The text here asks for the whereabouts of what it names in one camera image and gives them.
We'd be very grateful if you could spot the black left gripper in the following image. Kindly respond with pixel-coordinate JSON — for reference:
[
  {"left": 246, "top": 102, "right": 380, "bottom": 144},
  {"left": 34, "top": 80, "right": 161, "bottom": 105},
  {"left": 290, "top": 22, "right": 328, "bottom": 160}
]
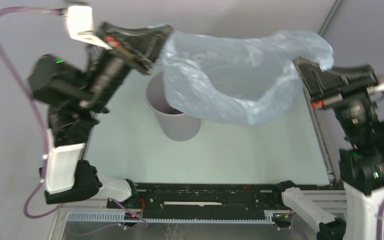
[{"left": 76, "top": 20, "right": 173, "bottom": 114}]

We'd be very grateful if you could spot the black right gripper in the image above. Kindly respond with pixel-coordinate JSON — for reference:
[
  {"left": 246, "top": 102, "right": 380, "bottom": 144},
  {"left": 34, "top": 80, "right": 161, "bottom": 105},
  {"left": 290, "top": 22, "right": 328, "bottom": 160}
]
[{"left": 290, "top": 54, "right": 375, "bottom": 146}]

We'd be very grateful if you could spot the blue translucent trash bag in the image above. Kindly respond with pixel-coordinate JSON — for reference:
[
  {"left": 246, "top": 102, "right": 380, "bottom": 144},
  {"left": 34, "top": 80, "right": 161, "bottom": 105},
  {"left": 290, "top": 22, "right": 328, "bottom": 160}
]
[{"left": 159, "top": 30, "right": 334, "bottom": 126}]

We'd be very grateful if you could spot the grey plastic trash bin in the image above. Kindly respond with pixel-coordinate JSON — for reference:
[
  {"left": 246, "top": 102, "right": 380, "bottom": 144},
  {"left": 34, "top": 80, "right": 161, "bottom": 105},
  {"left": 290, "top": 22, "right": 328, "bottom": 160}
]
[{"left": 145, "top": 72, "right": 202, "bottom": 142}]

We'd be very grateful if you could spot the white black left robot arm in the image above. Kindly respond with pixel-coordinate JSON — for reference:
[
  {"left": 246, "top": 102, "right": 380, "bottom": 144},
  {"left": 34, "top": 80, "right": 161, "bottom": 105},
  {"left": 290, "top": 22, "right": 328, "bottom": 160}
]
[{"left": 28, "top": 3, "right": 174, "bottom": 208}]

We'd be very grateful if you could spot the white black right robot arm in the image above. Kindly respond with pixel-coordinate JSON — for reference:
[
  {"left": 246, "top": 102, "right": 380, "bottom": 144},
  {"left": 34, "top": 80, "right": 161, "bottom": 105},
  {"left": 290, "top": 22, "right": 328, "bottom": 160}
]
[{"left": 270, "top": 57, "right": 384, "bottom": 240}]

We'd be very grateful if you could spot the small electronics board with leds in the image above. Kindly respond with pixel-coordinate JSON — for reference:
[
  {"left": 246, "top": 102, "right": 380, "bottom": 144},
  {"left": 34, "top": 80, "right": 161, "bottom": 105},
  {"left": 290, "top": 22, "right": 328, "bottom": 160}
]
[{"left": 123, "top": 212, "right": 142, "bottom": 221}]

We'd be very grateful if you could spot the aluminium frame rail right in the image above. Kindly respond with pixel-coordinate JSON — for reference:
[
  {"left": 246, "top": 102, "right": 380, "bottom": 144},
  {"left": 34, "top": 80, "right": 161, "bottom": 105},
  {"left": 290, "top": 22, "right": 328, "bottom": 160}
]
[{"left": 305, "top": 0, "right": 346, "bottom": 186}]

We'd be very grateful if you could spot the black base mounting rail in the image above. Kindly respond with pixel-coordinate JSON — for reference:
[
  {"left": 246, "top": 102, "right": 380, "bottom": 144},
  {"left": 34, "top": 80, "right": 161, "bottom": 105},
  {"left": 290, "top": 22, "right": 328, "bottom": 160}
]
[{"left": 121, "top": 180, "right": 296, "bottom": 220}]

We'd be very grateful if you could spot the white slotted cable duct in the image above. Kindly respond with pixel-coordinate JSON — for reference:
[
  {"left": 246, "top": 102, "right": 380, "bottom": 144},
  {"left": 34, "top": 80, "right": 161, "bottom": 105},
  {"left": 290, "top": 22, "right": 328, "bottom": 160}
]
[{"left": 67, "top": 210, "right": 274, "bottom": 224}]

